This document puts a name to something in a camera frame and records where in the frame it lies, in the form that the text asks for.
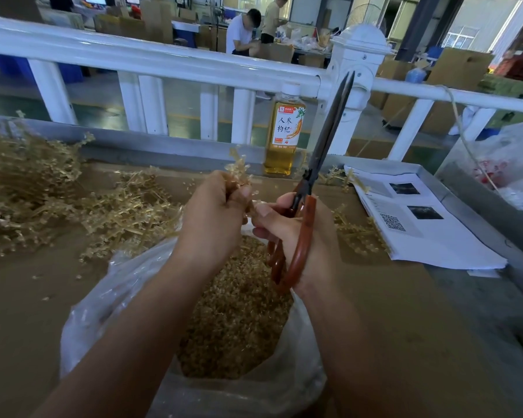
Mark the person's left hand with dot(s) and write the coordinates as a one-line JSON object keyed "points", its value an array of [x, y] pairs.
{"points": [[211, 221]]}

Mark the person's right hand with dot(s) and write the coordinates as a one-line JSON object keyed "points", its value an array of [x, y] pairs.
{"points": [[296, 239]]}

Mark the person's left thumb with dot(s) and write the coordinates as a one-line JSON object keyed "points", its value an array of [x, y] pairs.
{"points": [[240, 196]]}

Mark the person's right thumb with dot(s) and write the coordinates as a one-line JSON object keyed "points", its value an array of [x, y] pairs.
{"points": [[272, 211]]}

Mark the tan plastic sprue piece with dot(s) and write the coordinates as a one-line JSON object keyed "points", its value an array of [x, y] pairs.
{"points": [[239, 171]]}

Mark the person's right forearm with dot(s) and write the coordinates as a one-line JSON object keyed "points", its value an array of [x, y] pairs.
{"points": [[375, 356]]}

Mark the person's left forearm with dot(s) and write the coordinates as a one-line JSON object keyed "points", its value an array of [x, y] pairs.
{"points": [[126, 343]]}

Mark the amber drink bottle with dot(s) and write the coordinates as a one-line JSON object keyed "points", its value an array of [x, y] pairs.
{"points": [[284, 134]]}

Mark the tan plastic sprue cluster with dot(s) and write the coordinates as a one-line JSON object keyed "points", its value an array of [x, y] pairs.
{"points": [[357, 226]]}

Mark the heap of cut tan pieces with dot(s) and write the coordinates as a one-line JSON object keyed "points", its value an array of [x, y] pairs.
{"points": [[235, 317]]}

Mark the white fence railing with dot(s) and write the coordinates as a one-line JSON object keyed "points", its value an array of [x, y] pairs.
{"points": [[191, 78]]}

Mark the stack of printed paper sheets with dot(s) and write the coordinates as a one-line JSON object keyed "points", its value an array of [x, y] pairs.
{"points": [[422, 221]]}

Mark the clear plastic bag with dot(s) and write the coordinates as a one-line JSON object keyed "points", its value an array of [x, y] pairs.
{"points": [[261, 378]]}

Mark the pile of tan plastic sprues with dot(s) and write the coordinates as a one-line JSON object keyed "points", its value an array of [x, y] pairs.
{"points": [[56, 187]]}

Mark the large cardboard box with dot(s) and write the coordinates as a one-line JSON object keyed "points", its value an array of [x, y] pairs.
{"points": [[444, 82]]}

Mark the white plastic bag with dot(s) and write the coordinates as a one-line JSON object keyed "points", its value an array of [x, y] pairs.
{"points": [[505, 165]]}

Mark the blue plastic bin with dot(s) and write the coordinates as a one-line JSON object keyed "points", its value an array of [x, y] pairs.
{"points": [[35, 69]]}

